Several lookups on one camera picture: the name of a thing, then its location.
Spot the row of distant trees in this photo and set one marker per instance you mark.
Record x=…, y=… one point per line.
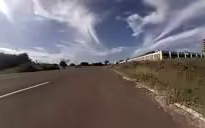
x=86, y=63

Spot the reddish brown asphalt road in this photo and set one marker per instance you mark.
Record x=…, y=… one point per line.
x=90, y=100

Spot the dry grass verge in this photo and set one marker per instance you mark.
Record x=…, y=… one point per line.
x=176, y=80

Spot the pale stone kerb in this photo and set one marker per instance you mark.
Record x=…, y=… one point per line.
x=176, y=106

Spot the dark trees and bushes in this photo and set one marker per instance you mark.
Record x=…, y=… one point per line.
x=10, y=61

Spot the grass strip beside bushes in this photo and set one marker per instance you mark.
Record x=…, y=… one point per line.
x=3, y=72

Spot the long wall with white posts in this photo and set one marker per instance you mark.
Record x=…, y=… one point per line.
x=156, y=56

